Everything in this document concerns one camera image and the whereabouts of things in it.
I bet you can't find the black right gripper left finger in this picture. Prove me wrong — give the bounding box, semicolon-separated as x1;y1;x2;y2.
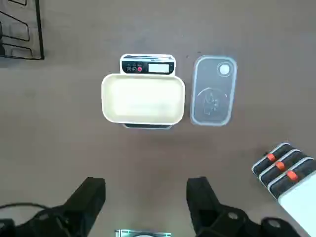
0;176;107;237

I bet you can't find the black wire cup rack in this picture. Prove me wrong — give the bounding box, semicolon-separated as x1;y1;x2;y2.
0;0;45;60

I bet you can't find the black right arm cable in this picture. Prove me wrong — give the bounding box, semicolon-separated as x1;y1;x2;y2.
0;202;54;212

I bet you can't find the cream plastic weighing tray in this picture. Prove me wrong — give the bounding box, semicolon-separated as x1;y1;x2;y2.
101;73;186;124

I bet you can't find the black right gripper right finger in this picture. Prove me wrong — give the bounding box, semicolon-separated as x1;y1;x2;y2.
186;176;306;237

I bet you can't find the clear plastic container lid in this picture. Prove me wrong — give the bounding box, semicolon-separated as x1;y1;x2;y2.
190;55;238;126

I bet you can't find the white three-layer storage box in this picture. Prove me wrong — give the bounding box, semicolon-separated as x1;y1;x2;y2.
251;142;316;237

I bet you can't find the black digital kitchen scale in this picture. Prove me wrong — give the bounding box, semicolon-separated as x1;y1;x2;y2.
120;54;176;130

